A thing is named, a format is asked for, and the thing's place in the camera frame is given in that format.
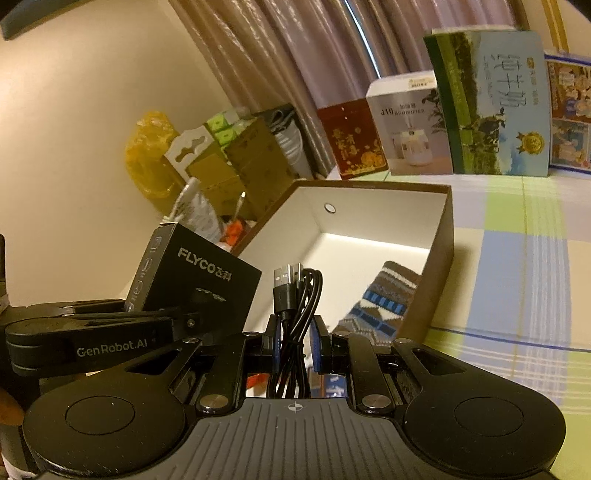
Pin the checked tablecloth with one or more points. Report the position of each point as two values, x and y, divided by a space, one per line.
531 277

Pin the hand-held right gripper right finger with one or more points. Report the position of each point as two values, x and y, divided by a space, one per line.
317 344

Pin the black product box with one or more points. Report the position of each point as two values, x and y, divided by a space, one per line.
207 286

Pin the red snack packet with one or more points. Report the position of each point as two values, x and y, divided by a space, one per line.
256 383

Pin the patterned knit sock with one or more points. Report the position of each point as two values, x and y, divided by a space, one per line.
378 300

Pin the yellow plastic bag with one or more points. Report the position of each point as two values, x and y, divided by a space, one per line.
147 157

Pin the red gift box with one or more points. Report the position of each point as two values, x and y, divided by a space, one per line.
351 138

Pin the green milk carton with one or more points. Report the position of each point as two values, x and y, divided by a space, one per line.
489 115

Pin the white humidifier box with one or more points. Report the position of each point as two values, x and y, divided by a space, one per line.
406 129

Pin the printed white plastic bag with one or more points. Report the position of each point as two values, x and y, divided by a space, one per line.
196 207

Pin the mauve curtain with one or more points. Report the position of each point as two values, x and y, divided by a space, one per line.
300 55

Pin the black and white bag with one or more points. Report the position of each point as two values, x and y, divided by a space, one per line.
286 138

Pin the green packet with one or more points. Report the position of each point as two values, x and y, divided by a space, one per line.
217 122
226 137

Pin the clear box with blue label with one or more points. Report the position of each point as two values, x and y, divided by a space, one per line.
334 385

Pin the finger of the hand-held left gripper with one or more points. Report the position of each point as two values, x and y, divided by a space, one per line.
83 308
187 321

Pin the brown storage box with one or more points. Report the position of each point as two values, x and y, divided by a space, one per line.
441 258

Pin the brown cardboard carton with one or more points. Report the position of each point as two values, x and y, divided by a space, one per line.
258 157

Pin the small orange object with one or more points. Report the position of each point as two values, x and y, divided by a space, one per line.
233 233

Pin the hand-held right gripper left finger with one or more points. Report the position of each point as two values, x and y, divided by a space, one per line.
275 344

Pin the gold box with white tab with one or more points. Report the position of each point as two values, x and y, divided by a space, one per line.
207 170

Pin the blue milk carton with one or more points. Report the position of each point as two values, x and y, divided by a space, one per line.
570 115

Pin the yellow wooden strip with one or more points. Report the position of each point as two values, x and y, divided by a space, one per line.
556 27

